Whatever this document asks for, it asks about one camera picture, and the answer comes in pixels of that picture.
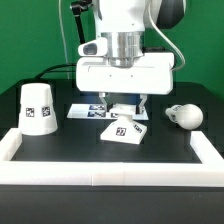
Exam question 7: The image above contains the white cable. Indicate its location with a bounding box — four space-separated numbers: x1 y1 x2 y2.
57 0 71 80

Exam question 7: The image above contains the white lamp bulb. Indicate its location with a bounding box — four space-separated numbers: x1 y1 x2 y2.
165 104 203 130

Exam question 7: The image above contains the white U-shaped fence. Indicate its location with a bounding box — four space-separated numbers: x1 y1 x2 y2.
0 128 224 187

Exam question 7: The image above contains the black cable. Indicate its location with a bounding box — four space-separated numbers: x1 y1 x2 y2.
34 63 78 80

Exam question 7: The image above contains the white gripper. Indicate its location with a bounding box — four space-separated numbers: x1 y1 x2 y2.
76 53 174 114

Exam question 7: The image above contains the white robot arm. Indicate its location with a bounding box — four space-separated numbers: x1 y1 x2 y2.
76 0 186 102

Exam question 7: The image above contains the white lamp base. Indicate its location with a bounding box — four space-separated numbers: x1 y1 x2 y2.
100 104 147 144

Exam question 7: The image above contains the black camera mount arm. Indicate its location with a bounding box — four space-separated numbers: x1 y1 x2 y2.
70 0 92 44

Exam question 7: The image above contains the white marker sheet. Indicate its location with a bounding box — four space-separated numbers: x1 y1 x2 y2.
67 104 148 120

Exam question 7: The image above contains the white lamp shade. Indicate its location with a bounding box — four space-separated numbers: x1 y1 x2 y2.
18 83 58 136

